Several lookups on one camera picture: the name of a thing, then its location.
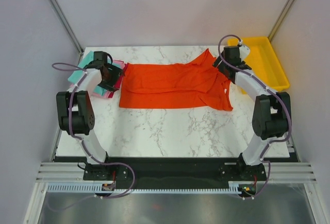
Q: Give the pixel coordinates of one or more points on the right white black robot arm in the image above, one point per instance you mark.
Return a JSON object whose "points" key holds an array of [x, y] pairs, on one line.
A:
{"points": [[271, 118]]}

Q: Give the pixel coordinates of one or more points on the teal folded t-shirt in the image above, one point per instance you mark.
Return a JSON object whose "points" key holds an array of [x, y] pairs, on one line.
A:
{"points": [[76, 75]]}

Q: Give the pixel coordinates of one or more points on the white slotted cable duct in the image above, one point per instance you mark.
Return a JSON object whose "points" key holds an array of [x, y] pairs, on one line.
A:
{"points": [[104, 188]]}

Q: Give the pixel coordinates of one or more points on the left aluminium frame post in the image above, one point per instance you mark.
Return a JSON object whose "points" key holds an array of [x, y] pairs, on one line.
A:
{"points": [[66, 25]]}

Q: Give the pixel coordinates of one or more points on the yellow plastic tray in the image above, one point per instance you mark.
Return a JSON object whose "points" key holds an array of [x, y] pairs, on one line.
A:
{"points": [[265, 64]]}

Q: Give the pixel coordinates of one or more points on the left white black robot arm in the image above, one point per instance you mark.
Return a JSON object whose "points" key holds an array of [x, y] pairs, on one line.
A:
{"points": [[98, 75]]}

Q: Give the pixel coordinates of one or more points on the right aluminium frame post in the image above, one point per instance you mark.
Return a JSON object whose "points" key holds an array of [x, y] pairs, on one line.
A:
{"points": [[280, 19]]}

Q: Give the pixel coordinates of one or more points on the pink folded t-shirt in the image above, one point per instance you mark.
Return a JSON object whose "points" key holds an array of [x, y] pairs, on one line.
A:
{"points": [[118, 63]]}

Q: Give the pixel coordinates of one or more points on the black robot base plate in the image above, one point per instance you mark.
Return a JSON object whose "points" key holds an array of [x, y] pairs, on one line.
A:
{"points": [[173, 172]]}

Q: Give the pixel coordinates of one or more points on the orange t-shirt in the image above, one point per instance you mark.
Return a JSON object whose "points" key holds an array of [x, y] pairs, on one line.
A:
{"points": [[176, 86]]}

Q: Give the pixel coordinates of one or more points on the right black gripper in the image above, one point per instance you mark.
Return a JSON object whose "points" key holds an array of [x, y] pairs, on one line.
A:
{"points": [[215, 64]]}

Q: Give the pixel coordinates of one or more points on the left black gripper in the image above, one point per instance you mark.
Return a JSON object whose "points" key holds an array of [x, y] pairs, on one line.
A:
{"points": [[116, 70]]}

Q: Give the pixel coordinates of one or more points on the aluminium extrusion rail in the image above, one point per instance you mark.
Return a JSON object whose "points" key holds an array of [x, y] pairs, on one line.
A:
{"points": [[281, 172]]}

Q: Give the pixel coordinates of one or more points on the crimson folded t-shirt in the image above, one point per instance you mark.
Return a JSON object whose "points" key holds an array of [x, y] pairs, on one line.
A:
{"points": [[119, 82]]}

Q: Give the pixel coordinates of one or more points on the aluminium frame post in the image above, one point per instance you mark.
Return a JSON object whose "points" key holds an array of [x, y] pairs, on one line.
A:
{"points": [[280, 19], [66, 25]]}

